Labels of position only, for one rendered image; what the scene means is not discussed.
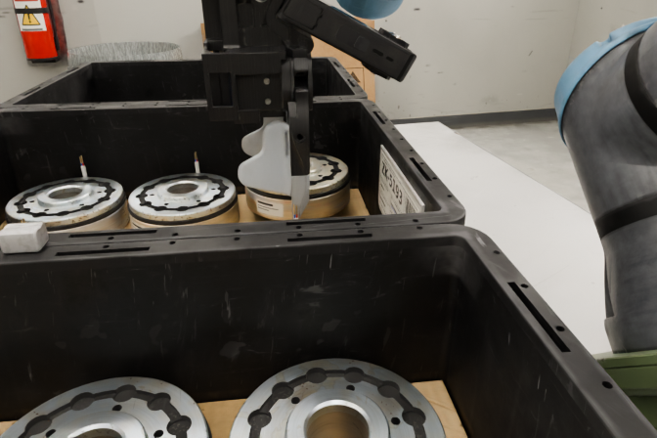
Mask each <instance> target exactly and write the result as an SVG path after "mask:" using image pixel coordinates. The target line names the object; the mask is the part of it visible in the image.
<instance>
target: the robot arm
mask: <svg viewBox="0 0 657 438"><path fill-rule="evenodd" d="M336 1H337V3H338V4H339V6H340V7H341V8H343V9H344V10H345V11H346V12H348V13H349V14H351V15H353V16H355V17H358V18H361V19H366V20H378V19H383V18H386V17H388V16H390V15H392V14H393V13H395V12H396V11H397V10H398V9H399V8H400V6H401V5H402V3H403V0H336ZM201 5H202V13H203V21H204V30H205V38H206V39H205V41H204V42H203V51H202V53H201V59H202V67H203V75H204V83H205V91H206V99H207V106H208V115H209V121H225V120H233V121H234V122H235V124H243V123H260V117H263V126H262V127H261V128H260V129H258V130H256V131H254V132H252V133H250V134H248V135H246V136H244V137H243V138H242V141H241V147H242V149H243V151H244V152H245V153H247V154H248V155H251V156H252V158H250V159H248V160H246V161H244V162H243V163H241V165H240V166H239V170H238V175H239V179H240V181H241V182H242V183H243V184H244V185H245V186H247V187H250V188H254V189H259V190H264V191H269V192H274V193H279V194H284V195H288V196H290V197H291V206H292V220H293V218H294V212H293V205H294V206H295V216H296V205H297V214H298V219H299V218H300V216H301V214H302V213H303V211H304V209H305V207H306V205H307V203H308V202H309V190H310V127H309V110H312V109H313V76H312V58H311V52H312V50H313V48H314V42H313V39H312V36H314V37H316V38H318V39H320V40H322V41H324V42H325V43H327V44H329V45H330V46H332V47H334V48H336V49H337V50H339V51H341V52H343V53H345V54H347V55H349V56H351V57H352V58H354V59H356V60H358V61H360V62H361V64H362V66H364V67H365V68H366V69H368V70H369V71H370V72H371V73H372V74H374V75H378V76H380V77H382V78H385V79H387V80H389V79H390V77H391V78H393V79H395V80H397V81H398V82H402V81H403V80H404V79H405V77H406V75H407V74H408V72H409V70H410V69H411V67H412V65H413V63H414V62H415V60H416V54H414V53H413V52H412V51H411V50H410V49H409V48H408V47H409V45H410V44H409V43H407V42H406V41H404V40H402V39H401V37H400V35H399V34H397V33H396V32H392V31H390V32H389V31H387V30H385V29H383V28H380V29H379V30H376V29H374V28H372V27H370V26H368V25H367V24H365V23H363V22H360V21H359V20H357V19H355V18H353V17H352V16H350V15H348V14H346V13H345V12H343V11H341V10H339V9H337V8H336V7H334V6H332V5H331V4H330V3H328V2H326V1H324V0H201ZM311 35H312V36H311ZM210 51H213V52H210ZM554 107H555V111H556V114H557V118H558V130H559V134H560V137H561V139H562V141H563V143H564V144H565V146H566V147H567V148H568V151H569V153H570V156H571V159H572V162H573V165H574V167H575V170H576V173H577V176H578V179H579V182H580V184H581V187H582V190H583V193H584V196H585V199H586V202H587V204H588V207H589V210H590V213H591V218H592V220H593V223H594V225H595V227H596V230H597V233H598V236H599V239H600V242H601V245H602V248H603V252H604V299H605V314H606V319H604V328H605V332H606V335H607V338H608V341H609V344H610V347H611V350H612V353H613V354H620V353H631V352H640V351H649V350H657V17H655V18H649V19H645V20H641V21H637V22H632V23H630V24H627V25H625V26H622V27H620V28H618V29H616V30H614V31H612V32H610V33H609V37H608V39H607V40H605V41H603V42H597V41H596V42H594V43H593V44H591V45H590V47H588V48H587V49H586V50H584V51H583V52H582V53H581V54H580V55H579V56H578V57H577V58H576V59H575V60H574V61H573V62H572V63H571V64H570V65H569V66H568V67H567V68H566V69H565V71H564V72H563V74H562V75H561V77H560V79H559V81H558V83H557V86H556V89H555V93H554ZM284 111H286V122H284Z"/></svg>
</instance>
